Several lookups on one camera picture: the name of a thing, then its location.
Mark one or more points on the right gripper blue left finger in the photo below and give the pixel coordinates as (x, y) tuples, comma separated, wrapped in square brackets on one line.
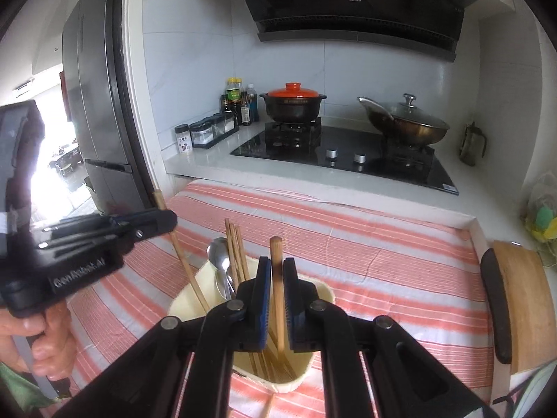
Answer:
[(258, 310)]

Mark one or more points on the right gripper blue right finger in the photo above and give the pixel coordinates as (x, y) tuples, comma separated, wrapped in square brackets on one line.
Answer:
[(297, 296)]

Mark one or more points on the wooden chopstick of gripper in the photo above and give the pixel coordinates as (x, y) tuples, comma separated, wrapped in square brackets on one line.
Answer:
[(276, 246), (161, 204)]

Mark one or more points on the wooden chopsticks in holder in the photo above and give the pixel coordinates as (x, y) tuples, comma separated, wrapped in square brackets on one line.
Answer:
[(237, 256)]

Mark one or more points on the metal spoon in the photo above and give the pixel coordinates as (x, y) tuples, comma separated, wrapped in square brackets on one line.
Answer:
[(217, 253)]

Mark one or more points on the cream utensil holder box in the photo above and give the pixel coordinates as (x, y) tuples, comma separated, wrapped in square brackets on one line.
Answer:
[(283, 375)]

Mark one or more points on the grey refrigerator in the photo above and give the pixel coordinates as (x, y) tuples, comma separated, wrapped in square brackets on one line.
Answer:
[(99, 103)]

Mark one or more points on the pink striped tablecloth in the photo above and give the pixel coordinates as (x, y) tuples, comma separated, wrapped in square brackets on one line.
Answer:
[(425, 276)]

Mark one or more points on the black gas stove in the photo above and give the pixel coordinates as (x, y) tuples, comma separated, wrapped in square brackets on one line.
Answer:
[(349, 150)]

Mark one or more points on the spice jar rack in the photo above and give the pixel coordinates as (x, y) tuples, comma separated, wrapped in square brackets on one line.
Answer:
[(209, 131)]

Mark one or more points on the white spice jar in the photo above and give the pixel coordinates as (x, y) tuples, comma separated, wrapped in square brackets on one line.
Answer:
[(183, 139)]

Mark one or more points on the sauce bottles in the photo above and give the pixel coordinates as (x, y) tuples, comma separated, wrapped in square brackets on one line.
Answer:
[(240, 101)]

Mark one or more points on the black pot orange lid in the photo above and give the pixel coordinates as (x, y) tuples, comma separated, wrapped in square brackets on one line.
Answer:
[(293, 104)]

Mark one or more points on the wok with glass lid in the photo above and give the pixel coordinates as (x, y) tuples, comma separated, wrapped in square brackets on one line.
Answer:
[(404, 122)]

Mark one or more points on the wooden cutting board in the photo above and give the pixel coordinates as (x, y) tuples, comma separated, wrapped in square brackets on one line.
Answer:
[(521, 306)]

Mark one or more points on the dark french press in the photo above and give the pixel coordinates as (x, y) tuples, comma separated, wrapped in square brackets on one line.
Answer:
[(473, 146)]

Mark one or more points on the plastic bag of produce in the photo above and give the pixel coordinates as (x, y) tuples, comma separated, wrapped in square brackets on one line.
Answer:
[(540, 218)]

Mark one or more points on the black range hood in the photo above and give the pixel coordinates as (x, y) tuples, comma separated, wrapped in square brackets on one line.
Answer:
[(431, 27)]

